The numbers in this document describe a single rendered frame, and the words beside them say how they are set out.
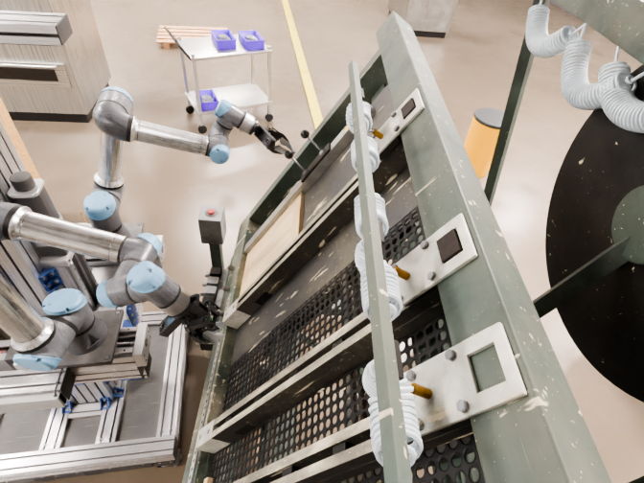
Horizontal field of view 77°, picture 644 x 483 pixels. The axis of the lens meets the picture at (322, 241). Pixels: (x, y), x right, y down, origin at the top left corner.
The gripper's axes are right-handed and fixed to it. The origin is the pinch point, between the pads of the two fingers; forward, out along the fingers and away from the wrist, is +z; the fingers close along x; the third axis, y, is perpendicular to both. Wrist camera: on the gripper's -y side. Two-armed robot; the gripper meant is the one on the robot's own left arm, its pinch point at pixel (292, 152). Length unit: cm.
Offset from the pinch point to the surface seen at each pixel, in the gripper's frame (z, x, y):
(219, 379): 9, 80, -53
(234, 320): 8, 67, -34
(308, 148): 8.2, -3.1, 12.5
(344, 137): 9.1, -18.5, -18.6
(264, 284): 6, 40, -43
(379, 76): 12.5, -44.8, -2.6
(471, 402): 2, -8, -137
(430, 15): 232, -228, 590
